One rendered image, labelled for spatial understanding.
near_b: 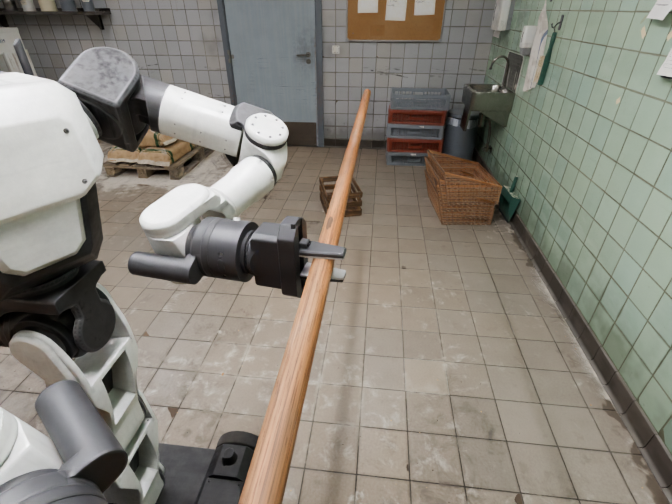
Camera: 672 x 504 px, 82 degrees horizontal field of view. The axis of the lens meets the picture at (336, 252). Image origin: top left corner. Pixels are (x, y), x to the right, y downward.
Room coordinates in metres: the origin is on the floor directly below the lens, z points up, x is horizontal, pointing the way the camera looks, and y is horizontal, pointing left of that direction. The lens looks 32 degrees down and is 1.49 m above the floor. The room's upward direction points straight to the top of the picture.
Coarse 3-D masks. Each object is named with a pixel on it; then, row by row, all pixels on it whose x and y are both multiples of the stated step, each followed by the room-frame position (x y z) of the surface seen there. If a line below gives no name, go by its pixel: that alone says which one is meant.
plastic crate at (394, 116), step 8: (392, 112) 4.19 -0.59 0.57; (400, 112) 4.17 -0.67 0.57; (408, 112) 4.16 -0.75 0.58; (416, 112) 4.14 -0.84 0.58; (424, 112) 4.13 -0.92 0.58; (432, 112) 4.12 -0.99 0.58; (440, 112) 4.10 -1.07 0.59; (392, 120) 4.26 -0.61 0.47; (400, 120) 4.29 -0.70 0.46; (408, 120) 4.27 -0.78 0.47; (416, 120) 4.28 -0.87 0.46; (424, 120) 4.27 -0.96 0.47; (432, 120) 4.27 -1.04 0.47; (440, 120) 4.10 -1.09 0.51
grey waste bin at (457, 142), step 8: (448, 112) 4.30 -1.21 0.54; (456, 112) 4.25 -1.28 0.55; (472, 112) 4.26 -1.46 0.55; (480, 112) 4.29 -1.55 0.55; (448, 120) 4.27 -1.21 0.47; (456, 120) 4.17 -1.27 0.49; (472, 120) 4.14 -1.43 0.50; (448, 128) 4.26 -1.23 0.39; (456, 128) 4.17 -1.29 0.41; (472, 128) 4.15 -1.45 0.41; (448, 136) 4.24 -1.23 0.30; (456, 136) 4.16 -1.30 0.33; (464, 136) 4.14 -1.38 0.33; (472, 136) 4.16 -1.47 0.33; (448, 144) 4.22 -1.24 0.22; (456, 144) 4.15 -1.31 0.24; (464, 144) 4.14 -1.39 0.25; (472, 144) 4.17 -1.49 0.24; (448, 152) 4.20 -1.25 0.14; (456, 152) 4.15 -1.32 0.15; (464, 152) 4.14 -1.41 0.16; (472, 152) 4.20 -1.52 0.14
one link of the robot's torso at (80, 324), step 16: (80, 272) 0.57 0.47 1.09; (96, 272) 0.59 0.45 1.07; (48, 288) 0.52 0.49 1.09; (64, 288) 0.53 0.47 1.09; (80, 288) 0.55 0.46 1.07; (0, 304) 0.50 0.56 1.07; (16, 304) 0.50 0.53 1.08; (32, 304) 0.49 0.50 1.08; (48, 304) 0.49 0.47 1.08; (64, 304) 0.50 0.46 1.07; (80, 304) 0.53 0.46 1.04; (96, 304) 0.56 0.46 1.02; (0, 320) 0.52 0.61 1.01; (80, 320) 0.52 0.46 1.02; (96, 320) 0.55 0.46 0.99; (112, 320) 0.58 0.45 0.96; (0, 336) 0.51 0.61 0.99; (80, 336) 0.51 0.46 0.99; (96, 336) 0.54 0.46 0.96
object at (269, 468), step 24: (360, 120) 1.18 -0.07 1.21; (336, 192) 0.65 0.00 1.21; (336, 216) 0.55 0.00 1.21; (336, 240) 0.49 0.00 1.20; (312, 264) 0.42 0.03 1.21; (312, 288) 0.36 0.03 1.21; (312, 312) 0.32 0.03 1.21; (312, 336) 0.29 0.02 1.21; (288, 360) 0.25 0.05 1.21; (312, 360) 0.26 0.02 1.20; (288, 384) 0.22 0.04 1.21; (288, 408) 0.20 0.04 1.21; (264, 432) 0.18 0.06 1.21; (288, 432) 0.18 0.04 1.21; (264, 456) 0.16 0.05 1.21; (288, 456) 0.16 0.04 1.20; (264, 480) 0.14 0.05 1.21
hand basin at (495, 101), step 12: (516, 60) 3.68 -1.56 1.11; (504, 72) 3.96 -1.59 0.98; (516, 72) 3.61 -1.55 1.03; (468, 84) 3.94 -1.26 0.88; (480, 84) 3.95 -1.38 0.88; (492, 84) 3.94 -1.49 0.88; (504, 84) 3.73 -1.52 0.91; (516, 84) 3.53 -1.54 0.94; (468, 96) 3.68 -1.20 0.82; (480, 96) 3.54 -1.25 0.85; (492, 96) 3.53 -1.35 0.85; (504, 96) 3.51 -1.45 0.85; (468, 108) 3.59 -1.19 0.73; (480, 108) 3.53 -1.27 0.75; (492, 108) 3.52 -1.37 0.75; (504, 108) 3.51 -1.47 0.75; (468, 120) 3.65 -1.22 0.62; (480, 120) 3.73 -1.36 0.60; (492, 120) 3.74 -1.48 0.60; (504, 120) 3.54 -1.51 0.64
